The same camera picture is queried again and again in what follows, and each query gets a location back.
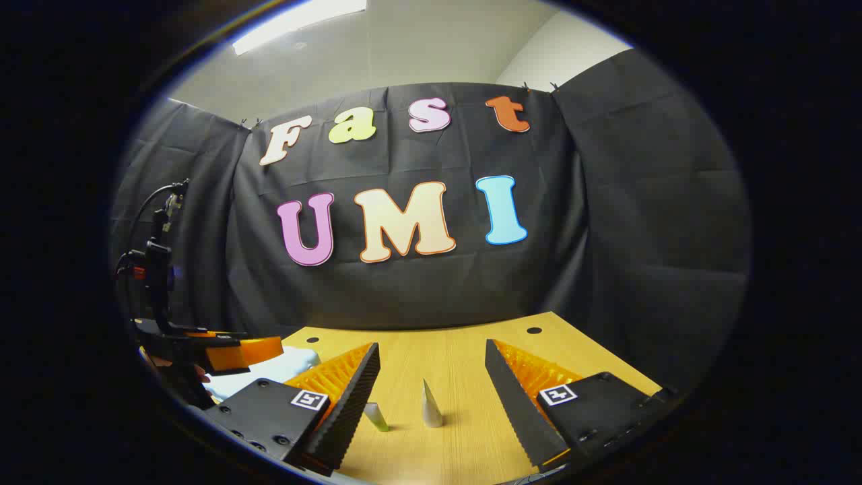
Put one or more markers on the black backdrop cloth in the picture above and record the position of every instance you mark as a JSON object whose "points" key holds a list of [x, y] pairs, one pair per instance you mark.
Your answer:
{"points": [[417, 293]]}

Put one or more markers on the light blue suitcase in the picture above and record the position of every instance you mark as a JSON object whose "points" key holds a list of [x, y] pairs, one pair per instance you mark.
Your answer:
{"points": [[269, 370]]}

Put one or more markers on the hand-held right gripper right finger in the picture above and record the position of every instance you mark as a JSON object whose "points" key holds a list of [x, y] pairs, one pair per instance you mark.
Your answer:
{"points": [[515, 411]]}

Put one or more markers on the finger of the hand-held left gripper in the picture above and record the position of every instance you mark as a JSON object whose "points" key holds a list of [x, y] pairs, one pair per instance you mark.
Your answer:
{"points": [[256, 351], [215, 334]]}

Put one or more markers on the white green-capped cream tube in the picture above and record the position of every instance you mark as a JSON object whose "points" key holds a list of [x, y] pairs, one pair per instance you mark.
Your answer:
{"points": [[377, 417]]}

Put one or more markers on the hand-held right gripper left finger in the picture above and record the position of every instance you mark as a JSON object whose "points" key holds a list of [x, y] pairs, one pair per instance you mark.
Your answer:
{"points": [[353, 404]]}

